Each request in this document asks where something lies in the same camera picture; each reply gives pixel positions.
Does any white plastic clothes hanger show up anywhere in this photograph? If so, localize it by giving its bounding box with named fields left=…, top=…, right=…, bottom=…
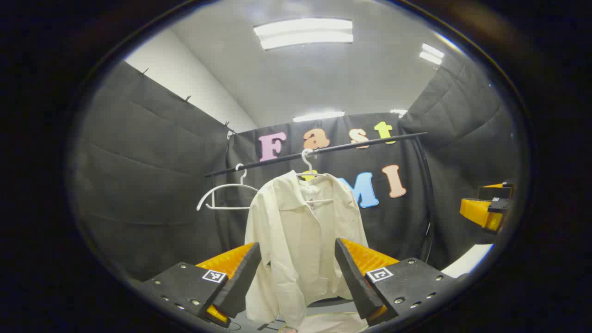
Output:
left=296, top=149, right=334, bottom=205
left=197, top=163, right=259, bottom=211

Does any black clothes rack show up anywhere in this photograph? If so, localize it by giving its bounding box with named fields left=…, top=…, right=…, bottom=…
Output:
left=205, top=132, right=435, bottom=264

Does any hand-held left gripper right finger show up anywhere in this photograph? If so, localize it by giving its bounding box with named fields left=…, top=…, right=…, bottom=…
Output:
left=334, top=238, right=458, bottom=327

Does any black backdrop cloth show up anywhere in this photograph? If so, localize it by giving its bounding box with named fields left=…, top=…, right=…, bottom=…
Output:
left=76, top=46, right=521, bottom=283

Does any cream shirt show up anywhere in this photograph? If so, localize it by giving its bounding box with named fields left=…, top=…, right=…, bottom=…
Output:
left=244, top=170, right=369, bottom=330

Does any large ceiling light panel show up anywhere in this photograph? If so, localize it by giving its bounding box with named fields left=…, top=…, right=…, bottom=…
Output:
left=253, top=18, right=353, bottom=50

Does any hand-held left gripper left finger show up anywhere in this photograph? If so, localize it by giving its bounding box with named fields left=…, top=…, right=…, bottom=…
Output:
left=139, top=241, right=262, bottom=329

